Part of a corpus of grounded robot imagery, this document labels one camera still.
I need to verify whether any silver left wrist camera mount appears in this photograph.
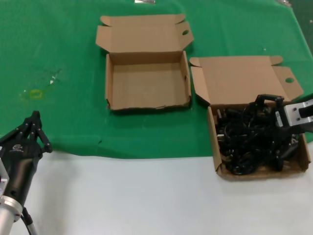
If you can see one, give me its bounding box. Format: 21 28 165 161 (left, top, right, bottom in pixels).
0 146 10 196

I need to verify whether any torn-rim open cardboard box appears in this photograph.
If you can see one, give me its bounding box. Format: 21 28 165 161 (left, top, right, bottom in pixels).
95 14 195 113

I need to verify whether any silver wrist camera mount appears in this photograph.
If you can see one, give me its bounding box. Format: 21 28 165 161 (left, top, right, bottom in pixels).
275 97 313 128
0 146 10 196

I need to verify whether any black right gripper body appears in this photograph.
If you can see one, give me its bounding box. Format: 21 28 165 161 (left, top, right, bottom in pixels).
249 105 313 145

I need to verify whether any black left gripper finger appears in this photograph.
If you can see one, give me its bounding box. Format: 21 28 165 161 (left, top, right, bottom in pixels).
4 111 37 141
30 111 53 153

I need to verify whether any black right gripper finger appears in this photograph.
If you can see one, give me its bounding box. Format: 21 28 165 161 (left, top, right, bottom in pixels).
254 94 285 106
272 141 299 172

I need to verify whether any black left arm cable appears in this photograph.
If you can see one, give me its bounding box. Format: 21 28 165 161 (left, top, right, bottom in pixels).
21 207 39 235

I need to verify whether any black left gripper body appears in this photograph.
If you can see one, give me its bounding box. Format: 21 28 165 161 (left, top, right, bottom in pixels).
0 137 43 205

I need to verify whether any tangled black power cables pile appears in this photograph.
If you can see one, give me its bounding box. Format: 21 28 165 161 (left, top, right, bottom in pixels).
216 102 300 176

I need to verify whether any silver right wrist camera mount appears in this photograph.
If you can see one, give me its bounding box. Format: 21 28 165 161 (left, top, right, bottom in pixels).
275 97 313 128

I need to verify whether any green tablecloth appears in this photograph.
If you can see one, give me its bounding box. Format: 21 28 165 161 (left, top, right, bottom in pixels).
0 0 313 160

